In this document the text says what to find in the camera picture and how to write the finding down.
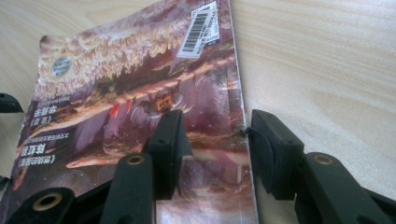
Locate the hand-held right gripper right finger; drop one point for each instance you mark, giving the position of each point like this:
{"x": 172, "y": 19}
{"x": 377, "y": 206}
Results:
{"x": 277, "y": 155}

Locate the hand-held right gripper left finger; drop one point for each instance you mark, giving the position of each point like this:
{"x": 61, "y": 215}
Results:
{"x": 168, "y": 149}

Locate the magazine with red cover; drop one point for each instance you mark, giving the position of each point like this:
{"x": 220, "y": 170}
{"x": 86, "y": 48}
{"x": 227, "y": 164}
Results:
{"x": 124, "y": 93}

